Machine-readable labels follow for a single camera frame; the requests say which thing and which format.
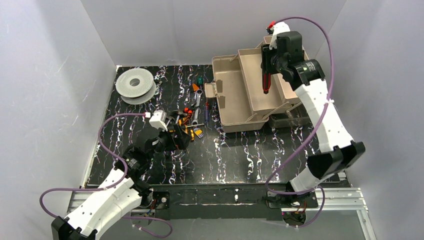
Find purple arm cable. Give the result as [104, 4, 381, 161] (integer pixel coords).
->
[264, 16, 335, 229]
[39, 112, 174, 239]

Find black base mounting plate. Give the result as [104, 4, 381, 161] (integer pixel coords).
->
[152, 183, 319, 221]

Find red and black utility knife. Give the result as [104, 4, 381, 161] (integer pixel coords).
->
[262, 73, 272, 94]

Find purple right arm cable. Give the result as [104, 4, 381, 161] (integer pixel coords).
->
[264, 16, 335, 229]

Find green handled screwdriver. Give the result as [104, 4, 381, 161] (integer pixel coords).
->
[196, 76, 204, 86]

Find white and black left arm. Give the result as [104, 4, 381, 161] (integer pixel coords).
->
[51, 124, 194, 240]

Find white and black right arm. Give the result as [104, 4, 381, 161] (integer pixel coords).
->
[261, 31, 366, 208]

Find silver combination wrench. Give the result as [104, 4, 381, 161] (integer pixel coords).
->
[191, 89, 203, 125]

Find yellow black bit holder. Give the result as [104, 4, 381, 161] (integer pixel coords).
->
[185, 127, 204, 141]

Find white filament spool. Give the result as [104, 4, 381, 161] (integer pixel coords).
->
[115, 68, 157, 105]

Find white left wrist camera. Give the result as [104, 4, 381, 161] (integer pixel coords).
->
[149, 110, 168, 131]

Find blue handled screwdriver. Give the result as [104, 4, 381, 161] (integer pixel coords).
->
[204, 101, 210, 125]

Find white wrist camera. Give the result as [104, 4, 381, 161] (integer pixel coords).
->
[149, 110, 168, 131]
[266, 21, 291, 50]

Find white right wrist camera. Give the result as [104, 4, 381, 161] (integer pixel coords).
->
[266, 21, 291, 50]

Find beige translucent plastic toolbox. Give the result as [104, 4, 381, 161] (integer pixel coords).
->
[204, 45, 310, 133]

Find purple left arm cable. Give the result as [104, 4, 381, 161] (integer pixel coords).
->
[39, 112, 174, 239]

